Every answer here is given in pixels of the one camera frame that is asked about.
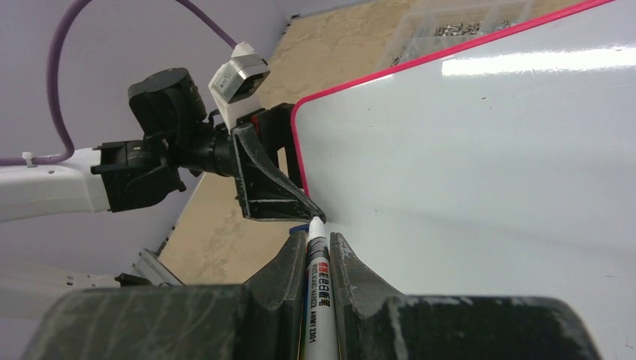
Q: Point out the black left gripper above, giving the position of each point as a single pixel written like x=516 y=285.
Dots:
x=264 y=192

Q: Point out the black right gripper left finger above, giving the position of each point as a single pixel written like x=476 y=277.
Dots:
x=257 y=319

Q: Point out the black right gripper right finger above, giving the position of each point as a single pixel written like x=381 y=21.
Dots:
x=376 y=321

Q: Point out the white blue whiteboard marker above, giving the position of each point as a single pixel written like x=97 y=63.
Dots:
x=319 y=335

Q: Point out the pink framed whiteboard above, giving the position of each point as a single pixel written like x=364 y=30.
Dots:
x=501 y=166

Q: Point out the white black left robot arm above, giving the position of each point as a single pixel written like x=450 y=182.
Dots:
x=178 y=133

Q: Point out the clear plastic screw box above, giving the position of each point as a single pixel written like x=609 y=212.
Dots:
x=429 y=26

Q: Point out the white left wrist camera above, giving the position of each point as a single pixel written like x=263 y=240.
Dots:
x=234 y=85

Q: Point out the aluminium frame rail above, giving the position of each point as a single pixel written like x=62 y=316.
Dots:
x=29 y=289

